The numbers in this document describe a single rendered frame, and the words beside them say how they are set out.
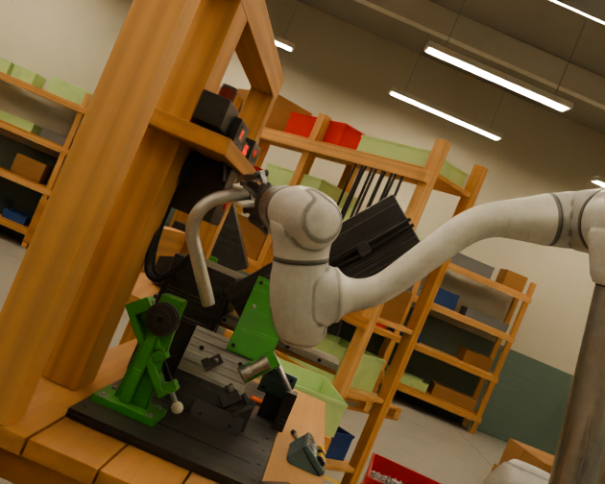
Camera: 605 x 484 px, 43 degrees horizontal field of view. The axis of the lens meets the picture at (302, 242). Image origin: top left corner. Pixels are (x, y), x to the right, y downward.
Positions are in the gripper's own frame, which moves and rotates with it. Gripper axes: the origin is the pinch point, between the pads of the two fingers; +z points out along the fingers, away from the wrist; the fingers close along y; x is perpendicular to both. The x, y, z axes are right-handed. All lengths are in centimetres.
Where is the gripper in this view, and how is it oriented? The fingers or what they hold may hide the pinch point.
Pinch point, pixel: (244, 194)
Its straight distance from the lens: 168.9
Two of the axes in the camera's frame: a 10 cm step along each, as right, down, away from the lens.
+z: -3.9, -1.7, 9.0
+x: -9.1, 1.9, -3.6
